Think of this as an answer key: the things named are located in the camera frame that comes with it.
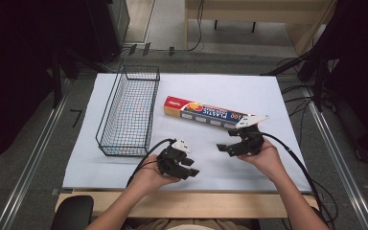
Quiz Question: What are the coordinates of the dark cabinet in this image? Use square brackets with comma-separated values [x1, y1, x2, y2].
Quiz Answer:
[85, 0, 131, 64]

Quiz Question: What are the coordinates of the person's beige clothing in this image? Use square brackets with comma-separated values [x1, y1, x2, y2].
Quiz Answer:
[133, 218, 253, 230]

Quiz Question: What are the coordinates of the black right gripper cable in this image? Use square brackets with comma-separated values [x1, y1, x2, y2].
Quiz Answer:
[262, 131, 337, 230]

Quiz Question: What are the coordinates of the metal floor rail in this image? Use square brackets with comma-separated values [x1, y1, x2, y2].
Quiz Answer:
[0, 80, 72, 230]
[302, 85, 368, 230]

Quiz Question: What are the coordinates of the black hanging cable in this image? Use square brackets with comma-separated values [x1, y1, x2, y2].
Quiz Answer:
[185, 0, 205, 53]

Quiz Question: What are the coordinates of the white table sheet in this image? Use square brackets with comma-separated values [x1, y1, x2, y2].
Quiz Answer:
[62, 72, 312, 194]

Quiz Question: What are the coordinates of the black curtain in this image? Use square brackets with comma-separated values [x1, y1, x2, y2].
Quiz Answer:
[0, 0, 109, 171]
[310, 0, 368, 164]

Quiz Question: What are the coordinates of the light wooden bench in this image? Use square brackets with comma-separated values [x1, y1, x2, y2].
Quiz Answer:
[184, 0, 337, 56]

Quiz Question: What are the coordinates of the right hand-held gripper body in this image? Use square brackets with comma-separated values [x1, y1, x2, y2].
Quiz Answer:
[235, 114, 270, 157]

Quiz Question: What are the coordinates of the person's right hand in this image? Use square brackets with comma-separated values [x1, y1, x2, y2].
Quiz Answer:
[237, 138, 288, 182]

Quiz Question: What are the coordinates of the black wire basket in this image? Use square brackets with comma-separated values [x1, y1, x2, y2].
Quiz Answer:
[95, 64, 161, 158]

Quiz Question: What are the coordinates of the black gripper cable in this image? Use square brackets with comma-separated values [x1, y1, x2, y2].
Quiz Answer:
[262, 131, 337, 230]
[126, 137, 177, 188]

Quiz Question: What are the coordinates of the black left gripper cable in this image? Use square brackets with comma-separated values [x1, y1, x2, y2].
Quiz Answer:
[126, 137, 177, 188]

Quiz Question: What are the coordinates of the person's left hand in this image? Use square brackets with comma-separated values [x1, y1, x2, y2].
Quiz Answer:
[130, 154, 182, 195]

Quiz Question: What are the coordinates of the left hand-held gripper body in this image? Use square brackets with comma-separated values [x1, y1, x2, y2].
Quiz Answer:
[156, 138, 192, 176]

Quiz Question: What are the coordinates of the long plastic wrap box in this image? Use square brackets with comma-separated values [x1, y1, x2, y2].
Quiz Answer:
[163, 95, 257, 130]

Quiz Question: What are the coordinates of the black chair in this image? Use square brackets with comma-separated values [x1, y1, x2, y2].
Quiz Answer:
[50, 195, 95, 230]

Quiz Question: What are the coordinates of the bundle of black floor cables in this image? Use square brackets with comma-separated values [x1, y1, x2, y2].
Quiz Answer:
[276, 57, 314, 145]

